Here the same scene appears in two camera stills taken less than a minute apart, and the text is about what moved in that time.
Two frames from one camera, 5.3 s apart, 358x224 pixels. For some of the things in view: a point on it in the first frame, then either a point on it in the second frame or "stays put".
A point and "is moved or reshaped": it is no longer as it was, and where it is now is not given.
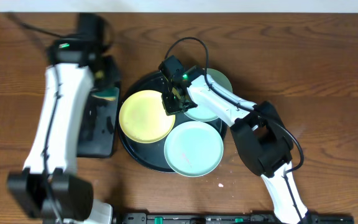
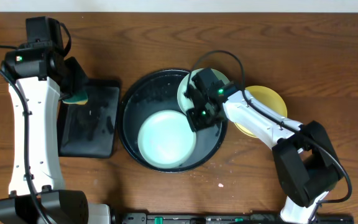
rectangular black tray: x=99 y=132 stays put
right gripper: x=169 y=110 → x=195 y=125
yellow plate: x=143 y=118 → x=269 y=98
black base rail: x=259 y=218 stays put
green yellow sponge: x=110 y=94 is moved or reshaped
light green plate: x=193 y=149 → x=166 y=139
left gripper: x=105 y=86 → x=73 y=82
